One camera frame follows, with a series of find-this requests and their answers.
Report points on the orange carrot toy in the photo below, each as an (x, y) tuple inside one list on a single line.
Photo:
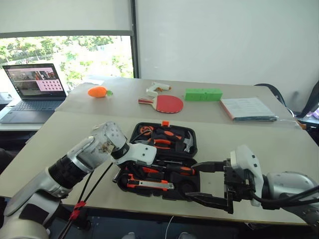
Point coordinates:
[(97, 92)]

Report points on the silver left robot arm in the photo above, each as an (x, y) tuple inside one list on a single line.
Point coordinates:
[(82, 154)]

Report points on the open dark laptop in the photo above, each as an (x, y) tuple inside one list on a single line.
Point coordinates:
[(35, 99)]

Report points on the printed paper booklet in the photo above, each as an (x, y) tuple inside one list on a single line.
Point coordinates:
[(248, 108)]

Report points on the white glue gun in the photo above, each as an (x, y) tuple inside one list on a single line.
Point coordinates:
[(154, 89)]

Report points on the black orange claw hammer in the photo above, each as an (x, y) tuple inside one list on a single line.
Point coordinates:
[(189, 144)]

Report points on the dark window frame post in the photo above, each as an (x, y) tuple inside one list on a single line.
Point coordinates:
[(135, 37)]

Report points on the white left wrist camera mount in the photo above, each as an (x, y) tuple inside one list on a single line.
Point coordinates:
[(142, 153)]

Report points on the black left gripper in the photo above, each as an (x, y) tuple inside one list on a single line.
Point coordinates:
[(143, 163)]

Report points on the black orange tape measure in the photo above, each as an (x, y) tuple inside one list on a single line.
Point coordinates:
[(145, 130)]

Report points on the black orange utility knife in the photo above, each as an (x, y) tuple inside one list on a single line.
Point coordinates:
[(149, 184)]

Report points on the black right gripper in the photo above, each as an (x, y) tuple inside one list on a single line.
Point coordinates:
[(236, 181)]

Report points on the black tool case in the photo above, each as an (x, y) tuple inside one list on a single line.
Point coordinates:
[(179, 154)]

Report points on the green rectangular block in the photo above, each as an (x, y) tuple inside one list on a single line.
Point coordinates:
[(203, 94)]

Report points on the black slanted stand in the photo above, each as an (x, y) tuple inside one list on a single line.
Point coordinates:
[(311, 97)]

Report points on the red table tennis paddle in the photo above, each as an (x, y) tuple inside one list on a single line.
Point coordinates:
[(169, 104)]

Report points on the black chair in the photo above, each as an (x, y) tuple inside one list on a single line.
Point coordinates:
[(277, 93)]

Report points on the thick shaft black orange screwdriver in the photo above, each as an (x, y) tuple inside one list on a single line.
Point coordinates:
[(185, 170)]

